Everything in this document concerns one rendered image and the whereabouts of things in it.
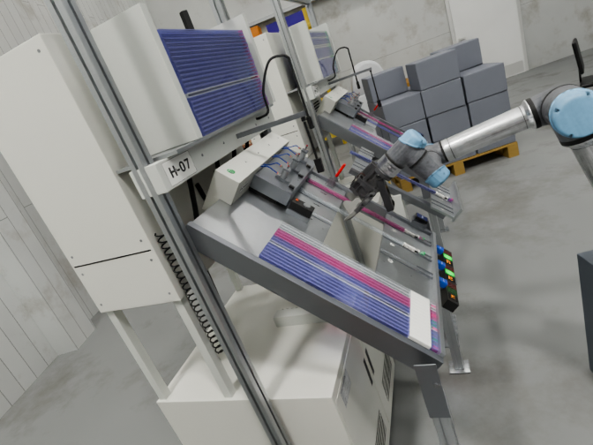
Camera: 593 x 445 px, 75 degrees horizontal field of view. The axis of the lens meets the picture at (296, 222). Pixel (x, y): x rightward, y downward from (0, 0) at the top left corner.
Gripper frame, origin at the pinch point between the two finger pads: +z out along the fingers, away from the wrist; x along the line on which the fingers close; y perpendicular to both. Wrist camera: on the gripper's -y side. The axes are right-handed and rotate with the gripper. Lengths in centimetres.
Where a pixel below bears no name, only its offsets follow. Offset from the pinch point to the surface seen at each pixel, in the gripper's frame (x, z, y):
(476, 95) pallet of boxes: -296, -48, -61
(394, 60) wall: -765, 11, 21
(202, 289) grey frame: 53, 18, 23
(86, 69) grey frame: 52, -11, 71
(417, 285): 20.0, -5.3, -26.8
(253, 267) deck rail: 49, 6, 17
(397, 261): 12.5, -3.6, -19.7
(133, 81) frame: 38, -8, 69
